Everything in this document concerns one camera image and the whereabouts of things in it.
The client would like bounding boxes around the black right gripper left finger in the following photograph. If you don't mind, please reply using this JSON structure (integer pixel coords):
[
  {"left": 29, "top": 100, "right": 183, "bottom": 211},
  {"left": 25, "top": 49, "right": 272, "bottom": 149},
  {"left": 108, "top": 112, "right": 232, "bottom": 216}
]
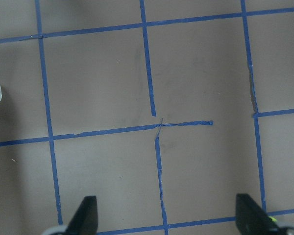
[{"left": 45, "top": 195, "right": 99, "bottom": 235}]

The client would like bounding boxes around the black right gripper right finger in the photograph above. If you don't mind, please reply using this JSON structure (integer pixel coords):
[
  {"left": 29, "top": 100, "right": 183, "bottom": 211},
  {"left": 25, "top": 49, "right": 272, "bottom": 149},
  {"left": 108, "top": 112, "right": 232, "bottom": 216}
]
[{"left": 235, "top": 193, "right": 294, "bottom": 235}]

